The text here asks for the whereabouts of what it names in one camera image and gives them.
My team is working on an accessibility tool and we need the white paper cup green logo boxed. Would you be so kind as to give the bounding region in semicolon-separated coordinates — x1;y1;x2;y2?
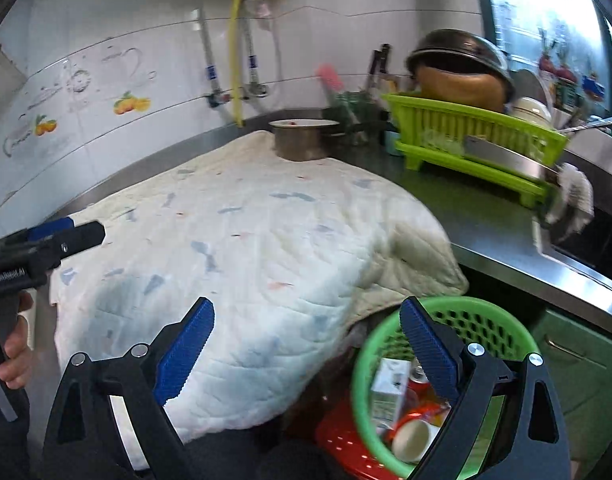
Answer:
391;419;439;464

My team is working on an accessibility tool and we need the blue white milk carton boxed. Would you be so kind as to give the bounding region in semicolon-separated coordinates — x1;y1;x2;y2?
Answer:
370;359;412;437

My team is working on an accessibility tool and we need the red snack packet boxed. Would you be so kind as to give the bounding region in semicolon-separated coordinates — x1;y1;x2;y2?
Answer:
396;402;451;429

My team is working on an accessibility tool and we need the person's left hand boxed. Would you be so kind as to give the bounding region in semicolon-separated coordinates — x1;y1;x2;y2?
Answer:
0;290;34;390

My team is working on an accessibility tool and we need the green cabinet door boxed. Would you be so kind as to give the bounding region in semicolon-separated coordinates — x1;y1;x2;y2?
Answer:
531;310;612;470

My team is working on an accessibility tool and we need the green plastic basket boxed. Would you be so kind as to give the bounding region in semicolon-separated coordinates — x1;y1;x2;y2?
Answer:
350;296;539;479

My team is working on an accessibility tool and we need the red soda can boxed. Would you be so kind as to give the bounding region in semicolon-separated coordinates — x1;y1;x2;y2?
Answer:
409;361;431;396

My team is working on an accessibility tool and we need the red plastic basket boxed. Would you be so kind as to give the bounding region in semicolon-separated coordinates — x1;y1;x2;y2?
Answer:
315;393;397;480

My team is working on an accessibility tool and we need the stainless steel sink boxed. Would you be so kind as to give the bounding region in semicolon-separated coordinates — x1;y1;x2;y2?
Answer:
536;151;612;290

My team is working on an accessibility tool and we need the white dish rag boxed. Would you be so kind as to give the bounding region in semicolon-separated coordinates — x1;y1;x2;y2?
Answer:
545;162;594;238

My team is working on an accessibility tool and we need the white quilted cloth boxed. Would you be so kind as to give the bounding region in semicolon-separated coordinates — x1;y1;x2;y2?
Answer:
49;131;468;442

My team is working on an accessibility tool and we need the yellow gas pipe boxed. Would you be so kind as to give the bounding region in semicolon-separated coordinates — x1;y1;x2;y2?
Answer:
228;0;244;128

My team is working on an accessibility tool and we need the steel pot with lid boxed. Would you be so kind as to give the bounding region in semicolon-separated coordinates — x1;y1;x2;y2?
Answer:
269;118;341;162

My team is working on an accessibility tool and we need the lime green dish rack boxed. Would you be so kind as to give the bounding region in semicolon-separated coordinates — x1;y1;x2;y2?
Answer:
383;93;568;209

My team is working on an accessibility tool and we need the cleaver on dish rack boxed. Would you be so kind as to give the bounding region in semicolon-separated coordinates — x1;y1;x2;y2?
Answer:
463;136;558;184

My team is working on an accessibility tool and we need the pink bottle brush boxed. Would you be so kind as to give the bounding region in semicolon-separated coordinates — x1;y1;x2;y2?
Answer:
317;64;345;93

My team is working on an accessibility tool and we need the green utensil jar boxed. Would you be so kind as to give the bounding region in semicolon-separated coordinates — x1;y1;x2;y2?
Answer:
322;91;388;146

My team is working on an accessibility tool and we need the white ceramic bowl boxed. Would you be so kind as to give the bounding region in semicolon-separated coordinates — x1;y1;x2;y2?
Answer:
510;96;552;129

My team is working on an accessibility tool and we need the teal cup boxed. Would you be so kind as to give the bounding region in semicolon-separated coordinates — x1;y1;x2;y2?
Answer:
384;130;400;157

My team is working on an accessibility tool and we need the brown wooden bowl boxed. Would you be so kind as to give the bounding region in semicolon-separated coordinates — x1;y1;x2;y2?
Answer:
415;64;507;113

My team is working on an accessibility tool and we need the dark metal wok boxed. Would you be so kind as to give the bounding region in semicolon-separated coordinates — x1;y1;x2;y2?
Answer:
406;28;515;103

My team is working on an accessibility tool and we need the left metal hose with valve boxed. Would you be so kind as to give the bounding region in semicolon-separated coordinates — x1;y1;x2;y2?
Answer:
193;6;232;110

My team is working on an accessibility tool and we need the metal hose with valve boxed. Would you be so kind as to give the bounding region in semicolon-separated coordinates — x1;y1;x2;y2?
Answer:
193;6;232;110
237;8;284;100

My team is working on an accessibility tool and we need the right metal hose with valve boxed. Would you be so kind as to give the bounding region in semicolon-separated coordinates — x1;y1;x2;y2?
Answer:
237;8;284;100

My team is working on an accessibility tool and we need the black handled cleaver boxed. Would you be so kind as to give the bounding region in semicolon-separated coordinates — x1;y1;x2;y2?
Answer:
364;44;391;92

